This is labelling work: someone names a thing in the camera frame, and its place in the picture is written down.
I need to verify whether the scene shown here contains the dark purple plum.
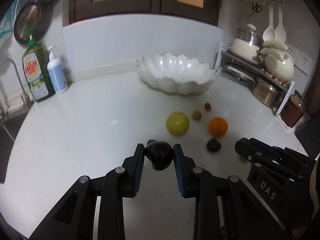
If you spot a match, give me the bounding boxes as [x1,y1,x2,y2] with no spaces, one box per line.
[206,138,221,153]

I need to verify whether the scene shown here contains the orange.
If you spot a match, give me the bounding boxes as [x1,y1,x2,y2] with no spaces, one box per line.
[209,117,228,137]

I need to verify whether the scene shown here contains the small green-brown fruit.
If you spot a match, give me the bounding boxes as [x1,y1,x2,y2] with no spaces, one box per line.
[192,110,202,121]

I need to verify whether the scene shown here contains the yellow-green apple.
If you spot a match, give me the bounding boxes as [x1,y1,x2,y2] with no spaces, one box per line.
[166,112,190,137]

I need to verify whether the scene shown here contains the small red fruit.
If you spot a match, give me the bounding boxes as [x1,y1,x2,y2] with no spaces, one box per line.
[204,102,212,112]

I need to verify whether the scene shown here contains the white metal kitchen shelf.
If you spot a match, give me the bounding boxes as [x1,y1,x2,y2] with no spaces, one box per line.
[215,42,295,116]

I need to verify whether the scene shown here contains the glass jar with sauce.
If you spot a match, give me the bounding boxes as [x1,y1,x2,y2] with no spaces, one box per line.
[280,90,307,128]

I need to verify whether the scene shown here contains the stainless steel pot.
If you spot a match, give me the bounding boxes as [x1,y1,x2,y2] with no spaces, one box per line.
[252,77,282,108]

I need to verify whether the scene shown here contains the steel sink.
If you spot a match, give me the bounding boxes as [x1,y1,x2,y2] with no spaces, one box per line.
[0,111,29,184]

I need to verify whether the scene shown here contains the cream teapot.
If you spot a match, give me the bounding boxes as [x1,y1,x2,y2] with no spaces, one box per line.
[253,41,294,83]

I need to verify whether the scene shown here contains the steel lid under shelf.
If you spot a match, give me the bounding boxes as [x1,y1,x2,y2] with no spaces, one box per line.
[223,64,255,86]

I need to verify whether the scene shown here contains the chrome faucet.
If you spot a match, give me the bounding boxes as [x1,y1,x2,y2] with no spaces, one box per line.
[1,58,33,112]

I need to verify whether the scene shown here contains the cream pot with glass lid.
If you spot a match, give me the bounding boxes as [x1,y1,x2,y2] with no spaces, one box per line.
[230,24,263,64]

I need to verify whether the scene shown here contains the white rice spoon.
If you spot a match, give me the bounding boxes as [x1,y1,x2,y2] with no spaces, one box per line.
[275,7,286,43]

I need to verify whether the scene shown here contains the white scalloped fruit bowl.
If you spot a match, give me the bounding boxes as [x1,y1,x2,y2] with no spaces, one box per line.
[136,53,220,95]

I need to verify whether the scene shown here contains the white slotted spoon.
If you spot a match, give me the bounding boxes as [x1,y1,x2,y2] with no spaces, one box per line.
[263,4,276,41]

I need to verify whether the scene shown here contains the white blue pump bottle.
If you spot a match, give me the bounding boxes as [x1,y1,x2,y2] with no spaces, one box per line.
[47,45,68,94]

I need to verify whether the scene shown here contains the green dish soap bottle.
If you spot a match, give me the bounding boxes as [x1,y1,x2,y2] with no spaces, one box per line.
[22,35,55,102]

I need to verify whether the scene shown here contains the black scissors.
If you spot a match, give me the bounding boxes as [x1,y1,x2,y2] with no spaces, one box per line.
[245,0,263,23]

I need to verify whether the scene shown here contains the round mesh strainer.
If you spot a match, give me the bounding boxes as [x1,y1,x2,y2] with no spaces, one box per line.
[13,0,42,44]

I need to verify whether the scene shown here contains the white wall socket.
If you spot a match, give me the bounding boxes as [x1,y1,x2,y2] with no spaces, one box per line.
[296,50,313,75]
[286,43,299,62]

